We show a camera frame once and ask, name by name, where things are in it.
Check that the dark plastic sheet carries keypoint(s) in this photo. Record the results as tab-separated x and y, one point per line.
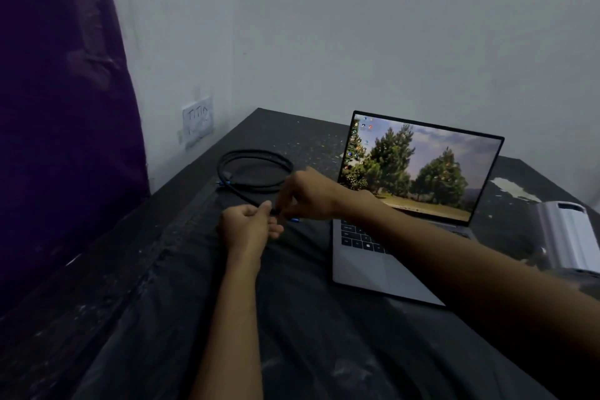
337	343

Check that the grey laptop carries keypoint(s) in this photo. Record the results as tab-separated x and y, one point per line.
375	268

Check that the person's right hand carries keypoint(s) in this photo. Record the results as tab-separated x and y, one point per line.
316	196

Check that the white wall socket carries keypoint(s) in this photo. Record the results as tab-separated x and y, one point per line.
198	122

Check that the person's left forearm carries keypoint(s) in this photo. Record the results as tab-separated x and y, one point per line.
232	329

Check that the purple cloth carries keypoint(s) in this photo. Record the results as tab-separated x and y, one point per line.
61	123

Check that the person's left hand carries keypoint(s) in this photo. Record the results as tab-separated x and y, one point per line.
246	228

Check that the white mini projector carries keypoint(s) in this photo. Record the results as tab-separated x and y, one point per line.
569	235

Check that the person's right forearm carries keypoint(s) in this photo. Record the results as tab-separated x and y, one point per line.
468	273

